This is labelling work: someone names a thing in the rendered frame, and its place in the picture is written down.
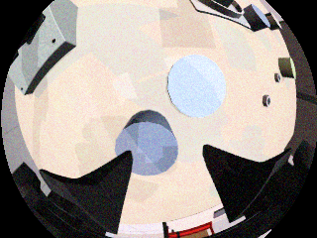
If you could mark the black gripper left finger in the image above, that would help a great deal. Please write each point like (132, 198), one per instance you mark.
(100, 193)

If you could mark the small grey hex nut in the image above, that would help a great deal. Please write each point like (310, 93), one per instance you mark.
(277, 77)
(266, 100)

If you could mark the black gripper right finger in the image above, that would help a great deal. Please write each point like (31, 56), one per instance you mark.
(239, 180)

